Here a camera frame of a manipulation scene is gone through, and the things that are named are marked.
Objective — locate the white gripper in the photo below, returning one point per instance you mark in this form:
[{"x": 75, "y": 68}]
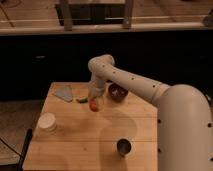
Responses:
[{"x": 96, "y": 89}]

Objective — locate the red orange apple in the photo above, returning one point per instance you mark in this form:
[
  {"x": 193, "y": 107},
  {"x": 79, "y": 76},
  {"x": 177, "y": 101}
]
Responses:
[{"x": 94, "y": 105}]

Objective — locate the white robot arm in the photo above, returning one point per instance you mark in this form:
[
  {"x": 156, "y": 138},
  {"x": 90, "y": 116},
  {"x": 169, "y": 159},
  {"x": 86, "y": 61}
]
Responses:
[{"x": 184, "y": 117}]

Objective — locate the silver metal cup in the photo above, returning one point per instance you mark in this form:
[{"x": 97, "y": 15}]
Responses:
[{"x": 123, "y": 147}]

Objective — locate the green chili pepper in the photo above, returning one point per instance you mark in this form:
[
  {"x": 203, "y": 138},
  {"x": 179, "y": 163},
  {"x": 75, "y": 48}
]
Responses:
[{"x": 82, "y": 100}]

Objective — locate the dark red bowl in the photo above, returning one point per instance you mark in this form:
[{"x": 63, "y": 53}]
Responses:
[{"x": 117, "y": 93}]

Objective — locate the grey blue cloth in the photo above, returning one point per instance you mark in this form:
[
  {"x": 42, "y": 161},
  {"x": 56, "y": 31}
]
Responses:
[{"x": 64, "y": 93}]

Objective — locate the black table leg bar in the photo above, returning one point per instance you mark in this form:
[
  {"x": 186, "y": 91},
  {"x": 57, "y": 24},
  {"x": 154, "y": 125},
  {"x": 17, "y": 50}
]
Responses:
[{"x": 27, "y": 140}]

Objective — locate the wooden stool frame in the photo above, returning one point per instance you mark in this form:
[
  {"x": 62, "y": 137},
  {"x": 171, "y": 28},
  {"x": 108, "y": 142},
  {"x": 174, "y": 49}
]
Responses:
[{"x": 92, "y": 14}]

